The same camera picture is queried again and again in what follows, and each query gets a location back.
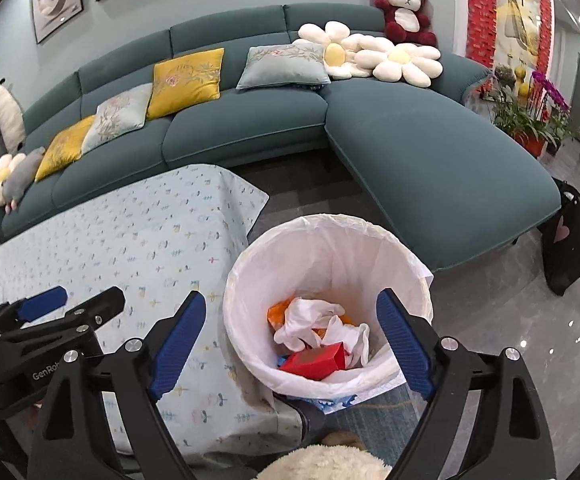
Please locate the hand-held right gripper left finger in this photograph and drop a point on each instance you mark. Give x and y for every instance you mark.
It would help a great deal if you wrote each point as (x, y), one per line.
(180, 345)

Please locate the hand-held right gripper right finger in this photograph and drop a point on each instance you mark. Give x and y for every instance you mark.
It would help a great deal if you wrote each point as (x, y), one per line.
(402, 345)

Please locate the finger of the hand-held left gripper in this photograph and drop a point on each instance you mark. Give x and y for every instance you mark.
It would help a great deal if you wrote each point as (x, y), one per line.
(100, 307)
(45, 304)

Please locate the red cardboard box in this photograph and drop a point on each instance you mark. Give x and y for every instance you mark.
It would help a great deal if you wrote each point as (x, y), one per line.
(312, 360)

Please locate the orange plastic bag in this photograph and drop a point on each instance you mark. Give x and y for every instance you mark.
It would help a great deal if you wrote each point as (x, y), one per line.
(277, 312)

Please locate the trash bin with white liner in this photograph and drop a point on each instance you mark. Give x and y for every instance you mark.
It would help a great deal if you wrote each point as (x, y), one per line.
(320, 245)

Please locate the floral light blue tablecloth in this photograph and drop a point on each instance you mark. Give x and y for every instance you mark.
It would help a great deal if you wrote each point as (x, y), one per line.
(120, 240)

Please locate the grey seal plush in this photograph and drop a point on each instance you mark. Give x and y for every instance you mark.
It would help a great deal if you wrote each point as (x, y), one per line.
(22, 177)

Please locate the fluffy cream fabric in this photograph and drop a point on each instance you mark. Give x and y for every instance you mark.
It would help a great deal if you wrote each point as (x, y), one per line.
(320, 465)

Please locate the small yellow embroidered cushion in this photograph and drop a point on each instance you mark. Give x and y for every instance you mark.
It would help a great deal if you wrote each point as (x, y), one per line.
(62, 147)

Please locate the teal sectional sofa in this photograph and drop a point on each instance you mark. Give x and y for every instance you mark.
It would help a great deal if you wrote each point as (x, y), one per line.
(419, 160)

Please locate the light blue embroidered cushion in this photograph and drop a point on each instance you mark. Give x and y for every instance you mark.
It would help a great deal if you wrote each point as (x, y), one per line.
(285, 65)
(115, 117)

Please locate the white bolster plush toy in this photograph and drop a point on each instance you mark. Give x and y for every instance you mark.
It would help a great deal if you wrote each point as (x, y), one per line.
(5, 115)

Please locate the black tote bag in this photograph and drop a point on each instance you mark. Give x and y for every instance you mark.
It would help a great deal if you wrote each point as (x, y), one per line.
(574, 255)

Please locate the large yellow embroidered cushion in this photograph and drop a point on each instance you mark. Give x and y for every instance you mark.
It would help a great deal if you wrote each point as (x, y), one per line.
(185, 82)

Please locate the potted green plant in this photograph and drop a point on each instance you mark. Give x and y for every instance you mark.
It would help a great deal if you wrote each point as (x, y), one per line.
(512, 115)

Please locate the gold gourd ornament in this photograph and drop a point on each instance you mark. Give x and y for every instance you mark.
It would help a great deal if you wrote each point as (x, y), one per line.
(523, 90)

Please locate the purple orchid plant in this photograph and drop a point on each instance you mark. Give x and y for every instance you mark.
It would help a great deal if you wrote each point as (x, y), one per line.
(549, 87)

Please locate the small framed abstract painting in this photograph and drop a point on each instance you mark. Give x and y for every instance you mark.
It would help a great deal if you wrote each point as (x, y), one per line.
(55, 0)

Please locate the red bear plush toy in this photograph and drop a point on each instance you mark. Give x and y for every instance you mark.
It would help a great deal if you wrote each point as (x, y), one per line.
(404, 15)

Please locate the red bordered wall panel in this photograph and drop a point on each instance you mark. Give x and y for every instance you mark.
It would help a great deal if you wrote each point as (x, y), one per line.
(479, 10)

